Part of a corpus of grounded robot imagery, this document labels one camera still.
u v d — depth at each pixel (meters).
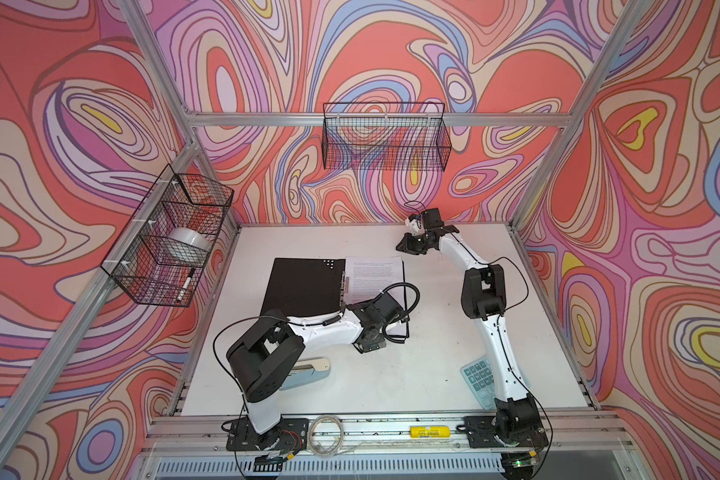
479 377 0.81
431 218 0.93
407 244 1.01
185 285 0.72
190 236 0.74
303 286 1.02
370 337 0.65
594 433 0.76
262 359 0.46
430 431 0.72
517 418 0.64
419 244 0.99
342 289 1.01
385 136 0.96
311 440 0.74
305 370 0.81
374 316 0.69
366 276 1.05
